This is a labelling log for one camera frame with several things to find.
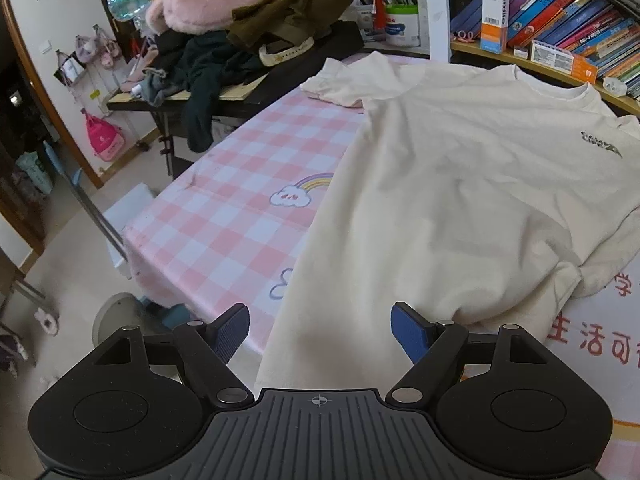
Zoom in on grey cloth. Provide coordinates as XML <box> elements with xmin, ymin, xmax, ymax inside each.
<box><xmin>137</xmin><ymin>75</ymin><xmax>169</xmax><ymax>108</ymax></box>

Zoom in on pile of clothes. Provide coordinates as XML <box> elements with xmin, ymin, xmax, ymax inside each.
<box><xmin>106</xmin><ymin>20</ymin><xmax>366</xmax><ymax>181</ymax></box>

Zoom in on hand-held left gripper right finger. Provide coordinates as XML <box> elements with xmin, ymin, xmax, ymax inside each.
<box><xmin>386</xmin><ymin>302</ymin><xmax>551</xmax><ymax>407</ymax></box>

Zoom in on pink checkered tablecloth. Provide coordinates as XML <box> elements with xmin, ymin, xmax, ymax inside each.
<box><xmin>122</xmin><ymin>52</ymin><xmax>640</xmax><ymax>480</ymax></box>

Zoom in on wooden bookshelf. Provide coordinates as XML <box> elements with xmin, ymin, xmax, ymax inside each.
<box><xmin>450</xmin><ymin>40</ymin><xmax>640</xmax><ymax>118</ymax></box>

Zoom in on hanging pink shoes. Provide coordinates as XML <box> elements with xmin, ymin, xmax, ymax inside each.
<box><xmin>97</xmin><ymin>25</ymin><xmax>122</xmax><ymax>69</ymax></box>

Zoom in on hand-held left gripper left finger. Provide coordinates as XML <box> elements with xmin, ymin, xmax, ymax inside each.
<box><xmin>92</xmin><ymin>303</ymin><xmax>253</xmax><ymax>407</ymax></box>

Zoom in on grey round base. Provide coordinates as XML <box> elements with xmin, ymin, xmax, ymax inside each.
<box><xmin>92</xmin><ymin>292</ymin><xmax>147</xmax><ymax>347</ymax></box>

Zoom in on wooden board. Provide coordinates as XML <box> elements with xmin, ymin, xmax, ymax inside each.
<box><xmin>219</xmin><ymin>72</ymin><xmax>271</xmax><ymax>103</ymax></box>

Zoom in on pink plush toy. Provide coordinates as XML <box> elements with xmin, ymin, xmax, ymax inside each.
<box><xmin>145</xmin><ymin>0</ymin><xmax>278</xmax><ymax>36</ymax></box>

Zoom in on cream t-shirt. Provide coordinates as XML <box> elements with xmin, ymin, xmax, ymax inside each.
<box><xmin>254</xmin><ymin>51</ymin><xmax>640</xmax><ymax>393</ymax></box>

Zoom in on white shelf post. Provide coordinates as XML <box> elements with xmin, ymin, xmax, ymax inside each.
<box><xmin>422</xmin><ymin>0</ymin><xmax>453</xmax><ymax>63</ymax></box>

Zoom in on pink backpack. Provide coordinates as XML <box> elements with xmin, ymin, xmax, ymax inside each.
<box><xmin>82</xmin><ymin>110</ymin><xmax>126</xmax><ymax>162</ymax></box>

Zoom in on mop handle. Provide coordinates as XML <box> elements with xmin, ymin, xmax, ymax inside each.
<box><xmin>42</xmin><ymin>141</ymin><xmax>129</xmax><ymax>262</ymax></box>

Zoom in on dark green garment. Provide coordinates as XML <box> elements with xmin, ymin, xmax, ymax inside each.
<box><xmin>150</xmin><ymin>27</ymin><xmax>266</xmax><ymax>153</ymax></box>

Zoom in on small white orange box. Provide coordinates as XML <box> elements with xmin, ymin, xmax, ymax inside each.
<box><xmin>530</xmin><ymin>40</ymin><xmax>598</xmax><ymax>84</ymax></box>

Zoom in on hanging black white bag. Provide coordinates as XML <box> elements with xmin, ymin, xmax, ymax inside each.
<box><xmin>54</xmin><ymin>50</ymin><xmax>84</xmax><ymax>86</ymax></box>

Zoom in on white storage box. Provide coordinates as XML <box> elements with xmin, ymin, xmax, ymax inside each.
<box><xmin>102</xmin><ymin>185</ymin><xmax>157</xmax><ymax>277</ymax></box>

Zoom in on orange and white box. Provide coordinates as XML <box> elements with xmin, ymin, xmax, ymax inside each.
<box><xmin>481</xmin><ymin>0</ymin><xmax>512</xmax><ymax>54</ymax></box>

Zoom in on olive brown garment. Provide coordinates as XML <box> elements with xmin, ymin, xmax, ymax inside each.
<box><xmin>227</xmin><ymin>0</ymin><xmax>362</xmax><ymax>53</ymax></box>

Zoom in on row of books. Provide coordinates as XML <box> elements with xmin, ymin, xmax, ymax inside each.
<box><xmin>450</xmin><ymin>0</ymin><xmax>640</xmax><ymax>98</ymax></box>

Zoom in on white tub with green lid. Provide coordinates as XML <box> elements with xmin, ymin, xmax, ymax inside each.
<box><xmin>385</xmin><ymin>4</ymin><xmax>420</xmax><ymax>47</ymax></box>

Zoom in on fluffy slipper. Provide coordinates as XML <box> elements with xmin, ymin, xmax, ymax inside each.
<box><xmin>34</xmin><ymin>308</ymin><xmax>61</xmax><ymax>336</ymax></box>

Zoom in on hanging pink bag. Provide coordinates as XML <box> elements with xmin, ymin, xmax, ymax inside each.
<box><xmin>75</xmin><ymin>35</ymin><xmax>99</xmax><ymax>64</ymax></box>

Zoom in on beige strap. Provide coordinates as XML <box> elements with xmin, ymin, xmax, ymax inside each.
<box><xmin>258</xmin><ymin>36</ymin><xmax>317</xmax><ymax>68</ymax></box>

